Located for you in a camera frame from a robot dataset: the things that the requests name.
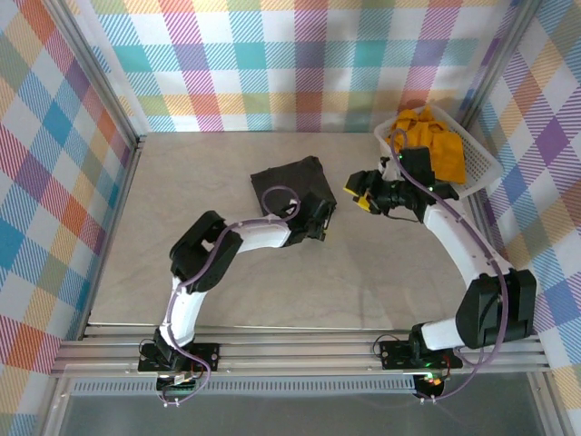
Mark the black t-shirt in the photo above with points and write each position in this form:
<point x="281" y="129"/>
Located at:
<point x="290" y="175"/>

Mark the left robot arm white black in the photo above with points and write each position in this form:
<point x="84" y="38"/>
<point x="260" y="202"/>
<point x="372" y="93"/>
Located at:
<point x="186" y="309"/>

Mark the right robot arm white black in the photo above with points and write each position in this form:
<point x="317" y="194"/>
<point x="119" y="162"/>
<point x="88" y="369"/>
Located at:
<point x="454" y="245"/>

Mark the yellow t-shirt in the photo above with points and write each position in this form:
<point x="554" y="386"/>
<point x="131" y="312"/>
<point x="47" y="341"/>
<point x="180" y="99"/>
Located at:
<point x="445" y="150"/>

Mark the white plastic mesh basket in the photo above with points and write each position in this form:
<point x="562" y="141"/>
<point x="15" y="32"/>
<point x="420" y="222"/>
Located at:
<point x="483" y="163"/>

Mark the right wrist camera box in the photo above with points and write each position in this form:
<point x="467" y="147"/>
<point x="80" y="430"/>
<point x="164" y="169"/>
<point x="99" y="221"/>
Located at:
<point x="372" y="181"/>

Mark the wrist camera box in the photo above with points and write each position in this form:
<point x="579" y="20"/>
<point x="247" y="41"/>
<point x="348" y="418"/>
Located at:
<point x="324" y="224"/>
<point x="372" y="181"/>

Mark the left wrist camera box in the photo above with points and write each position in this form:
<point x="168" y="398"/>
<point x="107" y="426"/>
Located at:
<point x="324" y="224"/>

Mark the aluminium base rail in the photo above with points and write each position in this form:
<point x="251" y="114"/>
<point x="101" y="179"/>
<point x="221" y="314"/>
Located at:
<point x="295" y="349"/>

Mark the aluminium frame post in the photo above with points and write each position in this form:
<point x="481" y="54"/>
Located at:
<point x="497" y="68"/>
<point x="96" y="72"/>

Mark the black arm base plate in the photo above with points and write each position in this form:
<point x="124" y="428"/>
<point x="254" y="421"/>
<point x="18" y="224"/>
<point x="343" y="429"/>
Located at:
<point x="206" y="356"/>
<point x="395" y="354"/>

